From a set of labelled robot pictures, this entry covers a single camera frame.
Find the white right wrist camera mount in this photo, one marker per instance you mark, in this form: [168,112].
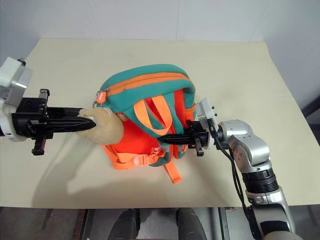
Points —
[203,110]

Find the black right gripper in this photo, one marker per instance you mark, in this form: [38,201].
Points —
[198,135]

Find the teal and orange backpack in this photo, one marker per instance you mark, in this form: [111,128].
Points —
[150,85]

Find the beige plush toy pendant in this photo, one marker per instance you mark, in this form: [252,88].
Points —
[107,130]

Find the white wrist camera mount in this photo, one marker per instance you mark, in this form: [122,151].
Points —
[10,70]
[203,110]

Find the grey metal table frame bar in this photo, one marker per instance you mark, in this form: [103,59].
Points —
[88,225]
[223,225]

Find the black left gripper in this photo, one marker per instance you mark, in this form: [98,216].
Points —
[27,120]

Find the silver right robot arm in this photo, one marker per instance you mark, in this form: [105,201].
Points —
[250,147]

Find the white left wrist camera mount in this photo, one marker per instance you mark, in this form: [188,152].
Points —
[10,70]

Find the dark metal stand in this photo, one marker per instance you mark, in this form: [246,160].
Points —
[312,110]

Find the dark rounded shape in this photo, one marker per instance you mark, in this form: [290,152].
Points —
[127,223]
[190,223]

